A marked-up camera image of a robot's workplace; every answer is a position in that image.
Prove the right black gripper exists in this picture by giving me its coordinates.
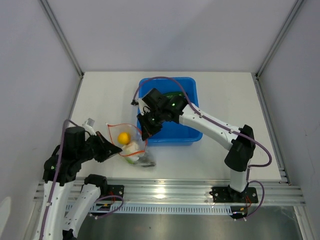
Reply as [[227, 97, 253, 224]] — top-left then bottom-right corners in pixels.
[[137, 108, 165, 141]]

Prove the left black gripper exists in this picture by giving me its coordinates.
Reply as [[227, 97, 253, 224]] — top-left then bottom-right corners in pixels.
[[77, 130, 122, 162]]

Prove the yellow orange mango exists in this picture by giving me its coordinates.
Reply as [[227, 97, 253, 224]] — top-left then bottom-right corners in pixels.
[[117, 132, 131, 145]]

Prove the clear orange zip bag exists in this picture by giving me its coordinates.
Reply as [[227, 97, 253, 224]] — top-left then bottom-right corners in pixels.
[[106, 123, 156, 168]]

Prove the grey toy fish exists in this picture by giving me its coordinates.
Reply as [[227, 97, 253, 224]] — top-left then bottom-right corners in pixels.
[[137, 156, 156, 168]]

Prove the green cucumber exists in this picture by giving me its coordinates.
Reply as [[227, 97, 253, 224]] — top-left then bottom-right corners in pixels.
[[163, 91, 185, 99]]

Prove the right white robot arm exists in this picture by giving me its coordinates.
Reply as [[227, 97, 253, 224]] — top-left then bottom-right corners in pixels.
[[136, 96, 256, 202]]

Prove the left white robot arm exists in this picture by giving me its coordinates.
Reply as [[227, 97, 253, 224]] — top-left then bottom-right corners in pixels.
[[33, 126, 124, 240]]

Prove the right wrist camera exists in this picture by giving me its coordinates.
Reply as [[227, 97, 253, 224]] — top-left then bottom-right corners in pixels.
[[131, 88, 169, 116]]

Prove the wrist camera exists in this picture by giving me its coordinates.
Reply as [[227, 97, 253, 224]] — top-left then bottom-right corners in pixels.
[[82, 118, 96, 136], [131, 88, 169, 116]]

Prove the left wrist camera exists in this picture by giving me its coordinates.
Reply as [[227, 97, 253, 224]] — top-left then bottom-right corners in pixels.
[[82, 118, 96, 136]]

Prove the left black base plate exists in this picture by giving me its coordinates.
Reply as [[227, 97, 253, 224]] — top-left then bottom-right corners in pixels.
[[107, 184, 125, 204]]

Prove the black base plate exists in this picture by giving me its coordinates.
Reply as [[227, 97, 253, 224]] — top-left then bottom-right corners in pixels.
[[107, 184, 125, 204], [209, 185, 259, 204]]

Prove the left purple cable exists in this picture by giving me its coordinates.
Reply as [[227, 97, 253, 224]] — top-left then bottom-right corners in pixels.
[[38, 119, 125, 240]]

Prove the white slotted cable duct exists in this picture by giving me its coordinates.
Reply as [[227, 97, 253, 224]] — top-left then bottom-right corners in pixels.
[[42, 203, 233, 215]]

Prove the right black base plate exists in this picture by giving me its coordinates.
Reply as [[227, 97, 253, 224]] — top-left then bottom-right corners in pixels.
[[209, 185, 259, 204]]

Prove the aluminium front rail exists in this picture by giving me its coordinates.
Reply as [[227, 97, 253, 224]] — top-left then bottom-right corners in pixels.
[[107, 178, 306, 206]]

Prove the left aluminium frame post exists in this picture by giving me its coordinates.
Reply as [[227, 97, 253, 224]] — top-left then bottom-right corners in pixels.
[[38, 0, 84, 78]]

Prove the aluminium frame post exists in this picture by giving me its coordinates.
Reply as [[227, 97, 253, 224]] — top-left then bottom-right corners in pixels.
[[38, 0, 84, 78], [254, 0, 306, 78]]

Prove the right aluminium frame post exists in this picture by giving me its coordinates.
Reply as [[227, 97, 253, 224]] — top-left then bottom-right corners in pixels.
[[254, 0, 306, 78]]

